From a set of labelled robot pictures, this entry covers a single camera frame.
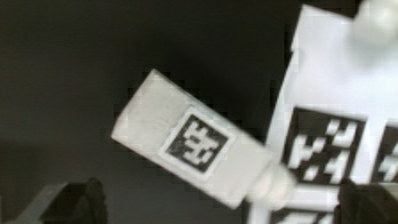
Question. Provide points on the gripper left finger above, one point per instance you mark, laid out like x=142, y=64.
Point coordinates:
x=68, y=204

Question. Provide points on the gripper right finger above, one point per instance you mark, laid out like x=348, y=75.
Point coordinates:
x=366, y=203

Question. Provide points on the white leg far left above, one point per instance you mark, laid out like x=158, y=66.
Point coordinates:
x=176, y=132

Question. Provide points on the tag marker sheet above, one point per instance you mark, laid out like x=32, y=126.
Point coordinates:
x=332, y=134

